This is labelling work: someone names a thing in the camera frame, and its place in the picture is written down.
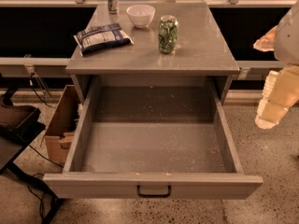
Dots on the cardboard box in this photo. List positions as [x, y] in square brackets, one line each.
[62, 124]

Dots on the open grey top drawer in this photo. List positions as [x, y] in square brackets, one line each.
[153, 132]

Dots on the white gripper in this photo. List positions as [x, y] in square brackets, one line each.
[288, 42]

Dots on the green soda can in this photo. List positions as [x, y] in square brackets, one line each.
[167, 33]

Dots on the black drawer handle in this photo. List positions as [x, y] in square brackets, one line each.
[153, 192]

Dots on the grey cabinet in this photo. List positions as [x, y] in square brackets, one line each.
[201, 49]

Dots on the white bowl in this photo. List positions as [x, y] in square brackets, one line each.
[140, 16]

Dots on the dark blue chip bag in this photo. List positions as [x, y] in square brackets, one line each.
[96, 38]

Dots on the black chair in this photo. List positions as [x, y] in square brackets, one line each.
[19, 127]

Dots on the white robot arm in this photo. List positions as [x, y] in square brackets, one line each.
[286, 47]

